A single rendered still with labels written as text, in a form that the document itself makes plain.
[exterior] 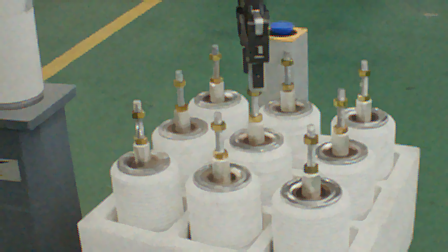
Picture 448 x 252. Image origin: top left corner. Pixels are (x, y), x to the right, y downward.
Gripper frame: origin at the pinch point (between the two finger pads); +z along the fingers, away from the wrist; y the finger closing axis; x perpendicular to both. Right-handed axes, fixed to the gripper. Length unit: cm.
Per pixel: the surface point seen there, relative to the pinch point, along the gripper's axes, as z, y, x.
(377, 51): 35, 106, -49
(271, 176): 13.3, -4.6, -1.2
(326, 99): 35, 73, -26
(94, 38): 35, 143, 37
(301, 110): 9.8, 8.6, -7.9
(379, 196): 17.1, -7.0, -15.9
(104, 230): 17.2, -9.1, 22.4
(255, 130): 8.0, -1.1, 0.2
